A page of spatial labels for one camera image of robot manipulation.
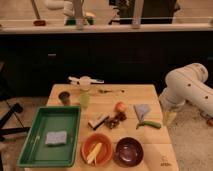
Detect blue-grey sponge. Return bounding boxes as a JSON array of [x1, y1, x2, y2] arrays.
[[45, 131, 67, 145]]

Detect black chair base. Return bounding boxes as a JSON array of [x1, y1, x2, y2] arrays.
[[0, 103, 29, 141]]

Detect green plastic tray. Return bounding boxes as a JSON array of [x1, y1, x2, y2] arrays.
[[17, 106, 81, 168]]

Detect orange-red apple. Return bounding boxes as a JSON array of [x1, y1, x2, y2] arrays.
[[115, 102, 126, 113]]

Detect black and white eraser block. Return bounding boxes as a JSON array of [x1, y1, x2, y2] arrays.
[[88, 115, 109, 130]]

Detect green transparent cup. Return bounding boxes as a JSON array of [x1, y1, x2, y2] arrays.
[[79, 92, 90, 108]]

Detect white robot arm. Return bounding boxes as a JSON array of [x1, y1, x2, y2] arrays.
[[159, 63, 213, 125]]

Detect orange bowl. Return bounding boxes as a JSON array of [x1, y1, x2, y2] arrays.
[[81, 133, 113, 166]]

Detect dark grape bunch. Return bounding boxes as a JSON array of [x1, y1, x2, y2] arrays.
[[105, 112, 127, 129]]

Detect blue-grey folded cloth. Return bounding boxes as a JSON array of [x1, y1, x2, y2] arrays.
[[134, 104, 150, 122]]

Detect green pepper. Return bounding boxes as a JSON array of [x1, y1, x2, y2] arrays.
[[136, 121, 161, 129]]

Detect dark small cup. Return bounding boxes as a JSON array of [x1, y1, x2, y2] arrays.
[[58, 91, 70, 106]]

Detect yellow banana pieces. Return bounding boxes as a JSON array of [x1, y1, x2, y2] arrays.
[[86, 143, 102, 164]]

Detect purple bowl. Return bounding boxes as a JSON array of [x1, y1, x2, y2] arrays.
[[113, 137, 144, 167]]

